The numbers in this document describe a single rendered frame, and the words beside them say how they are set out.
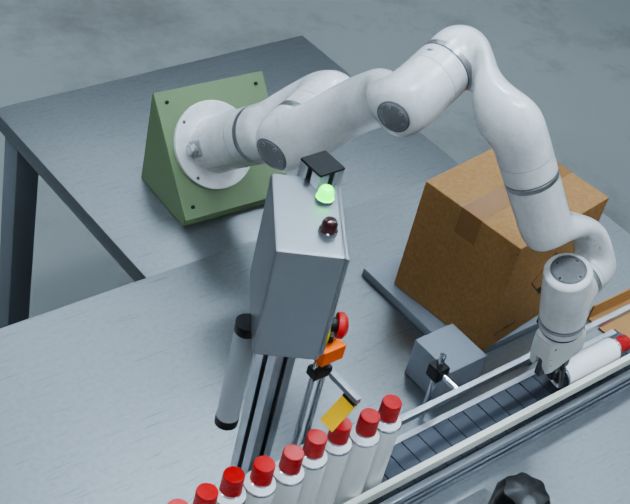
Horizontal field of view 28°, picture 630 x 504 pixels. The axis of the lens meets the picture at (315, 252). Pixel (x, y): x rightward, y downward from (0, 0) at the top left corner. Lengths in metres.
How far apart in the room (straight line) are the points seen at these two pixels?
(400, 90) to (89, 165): 1.00
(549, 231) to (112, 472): 0.83
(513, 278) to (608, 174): 2.42
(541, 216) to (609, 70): 3.46
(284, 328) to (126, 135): 1.26
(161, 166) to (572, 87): 2.87
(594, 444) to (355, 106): 0.80
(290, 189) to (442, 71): 0.41
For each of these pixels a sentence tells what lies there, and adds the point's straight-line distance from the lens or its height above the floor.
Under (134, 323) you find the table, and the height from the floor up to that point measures 0.83.
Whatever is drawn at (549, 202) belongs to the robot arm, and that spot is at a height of 1.37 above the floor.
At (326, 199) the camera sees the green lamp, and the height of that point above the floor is 1.48.
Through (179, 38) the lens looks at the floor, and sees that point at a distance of 4.90.
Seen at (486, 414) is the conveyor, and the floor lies 0.88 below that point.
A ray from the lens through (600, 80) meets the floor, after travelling 5.38.
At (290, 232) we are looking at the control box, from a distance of 1.64.
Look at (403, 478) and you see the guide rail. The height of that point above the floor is 0.91.
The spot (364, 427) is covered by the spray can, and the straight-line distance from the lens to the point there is 1.98.
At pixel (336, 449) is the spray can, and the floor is 1.05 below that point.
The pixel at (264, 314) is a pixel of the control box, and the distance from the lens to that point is 1.68.
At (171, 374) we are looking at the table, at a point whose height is 0.83.
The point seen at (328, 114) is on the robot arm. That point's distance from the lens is 2.21.
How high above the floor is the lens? 2.49
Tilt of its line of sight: 39 degrees down
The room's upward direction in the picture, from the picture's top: 14 degrees clockwise
